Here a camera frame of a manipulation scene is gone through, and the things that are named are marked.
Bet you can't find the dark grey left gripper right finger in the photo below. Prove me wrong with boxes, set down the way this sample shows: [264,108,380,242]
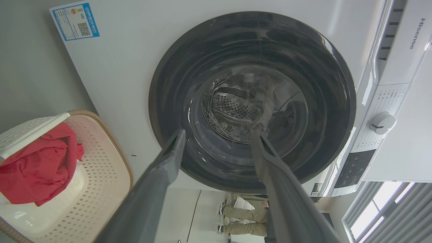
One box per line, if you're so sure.
[249,129,341,243]

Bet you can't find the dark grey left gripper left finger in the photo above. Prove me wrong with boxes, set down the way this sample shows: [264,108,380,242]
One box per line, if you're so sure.
[94,129,186,243]

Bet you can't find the cream perforated laundry basket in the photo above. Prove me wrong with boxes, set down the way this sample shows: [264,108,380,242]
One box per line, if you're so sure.
[0,110,135,243]

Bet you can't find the white basket handle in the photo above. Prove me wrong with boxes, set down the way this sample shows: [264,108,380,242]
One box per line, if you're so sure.
[0,112,71,161]

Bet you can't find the person in khaki trousers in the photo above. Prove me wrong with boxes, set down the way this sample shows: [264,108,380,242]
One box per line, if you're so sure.
[218,199,269,237]

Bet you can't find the dark control display panel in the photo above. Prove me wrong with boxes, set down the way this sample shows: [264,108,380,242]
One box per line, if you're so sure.
[334,149,376,189]

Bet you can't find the red garment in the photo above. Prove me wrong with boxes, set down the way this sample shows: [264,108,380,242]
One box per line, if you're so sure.
[0,122,84,207]

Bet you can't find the white round control knob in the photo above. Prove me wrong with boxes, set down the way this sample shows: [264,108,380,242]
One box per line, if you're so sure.
[369,112,397,135]

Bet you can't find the white front-load washing machine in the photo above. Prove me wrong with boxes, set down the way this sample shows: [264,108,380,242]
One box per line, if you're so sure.
[49,0,432,198]

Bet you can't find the dark round washing machine door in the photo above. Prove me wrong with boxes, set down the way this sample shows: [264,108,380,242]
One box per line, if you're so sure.
[148,11,357,194]

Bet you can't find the blue energy label sticker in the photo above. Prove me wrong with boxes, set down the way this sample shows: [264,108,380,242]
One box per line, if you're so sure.
[50,3,100,42]

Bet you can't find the white detergent drawer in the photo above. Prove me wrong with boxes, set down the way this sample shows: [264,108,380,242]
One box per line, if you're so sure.
[371,0,432,85]

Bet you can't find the window with grey frame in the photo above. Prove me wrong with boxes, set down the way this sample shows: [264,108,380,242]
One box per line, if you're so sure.
[342,182,432,243]

